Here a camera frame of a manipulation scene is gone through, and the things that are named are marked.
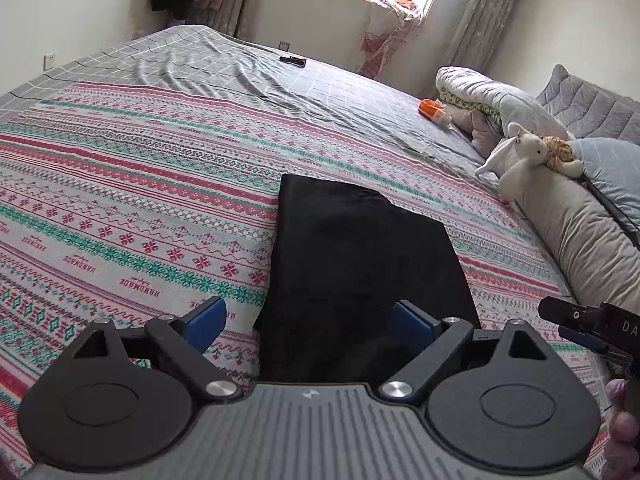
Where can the black remote control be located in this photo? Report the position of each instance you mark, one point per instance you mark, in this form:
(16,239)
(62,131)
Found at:
(292,60)

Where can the grey quilted headboard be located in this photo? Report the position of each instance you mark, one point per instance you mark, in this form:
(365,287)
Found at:
(590,105)

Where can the beige patterned curtain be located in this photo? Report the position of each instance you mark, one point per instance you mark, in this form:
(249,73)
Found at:
(480,10)
(240,0)

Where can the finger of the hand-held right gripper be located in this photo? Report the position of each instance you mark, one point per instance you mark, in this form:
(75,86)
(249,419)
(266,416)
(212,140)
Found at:
(570,314)
(590,342)

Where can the white plush rabbit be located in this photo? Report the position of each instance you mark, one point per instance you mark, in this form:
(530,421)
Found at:
(525,152)

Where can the long beige bolster pillow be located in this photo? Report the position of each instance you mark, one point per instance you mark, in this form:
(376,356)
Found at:
(590,240)

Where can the black pants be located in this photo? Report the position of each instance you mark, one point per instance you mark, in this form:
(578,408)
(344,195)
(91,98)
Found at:
(350,260)

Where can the folded white quilt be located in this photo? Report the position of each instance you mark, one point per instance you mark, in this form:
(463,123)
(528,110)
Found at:
(480,90)

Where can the person's right hand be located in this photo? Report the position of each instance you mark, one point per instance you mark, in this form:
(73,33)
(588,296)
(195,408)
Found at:
(625,435)

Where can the red green patterned blanket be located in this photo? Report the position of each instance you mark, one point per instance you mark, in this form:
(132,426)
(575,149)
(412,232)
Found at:
(125,185)

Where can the orange packet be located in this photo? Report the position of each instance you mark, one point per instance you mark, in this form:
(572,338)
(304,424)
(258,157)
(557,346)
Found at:
(430,108)

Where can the pink patterned hanging cloth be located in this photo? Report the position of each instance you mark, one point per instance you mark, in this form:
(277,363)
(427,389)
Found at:
(385,35)

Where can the light blue checked pillow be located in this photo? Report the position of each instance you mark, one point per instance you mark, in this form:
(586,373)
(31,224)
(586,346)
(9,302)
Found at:
(615,170)

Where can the pale pink cloth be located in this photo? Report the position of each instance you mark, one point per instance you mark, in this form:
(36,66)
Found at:
(475,127)

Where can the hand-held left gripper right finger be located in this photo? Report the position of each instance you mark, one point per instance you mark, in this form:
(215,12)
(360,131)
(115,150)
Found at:
(412,327)

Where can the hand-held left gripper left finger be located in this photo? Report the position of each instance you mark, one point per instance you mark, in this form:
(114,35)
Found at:
(205,322)

